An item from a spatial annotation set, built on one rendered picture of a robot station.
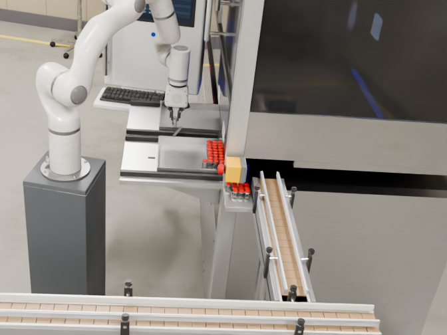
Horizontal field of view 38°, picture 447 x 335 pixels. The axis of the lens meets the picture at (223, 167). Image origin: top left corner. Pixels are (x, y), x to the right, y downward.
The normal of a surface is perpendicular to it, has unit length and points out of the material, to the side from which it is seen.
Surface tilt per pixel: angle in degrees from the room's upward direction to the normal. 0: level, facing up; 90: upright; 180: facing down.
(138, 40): 90
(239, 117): 90
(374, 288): 90
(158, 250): 0
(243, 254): 90
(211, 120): 0
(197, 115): 0
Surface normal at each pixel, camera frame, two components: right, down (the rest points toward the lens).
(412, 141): 0.06, 0.52
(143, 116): 0.10, -0.85
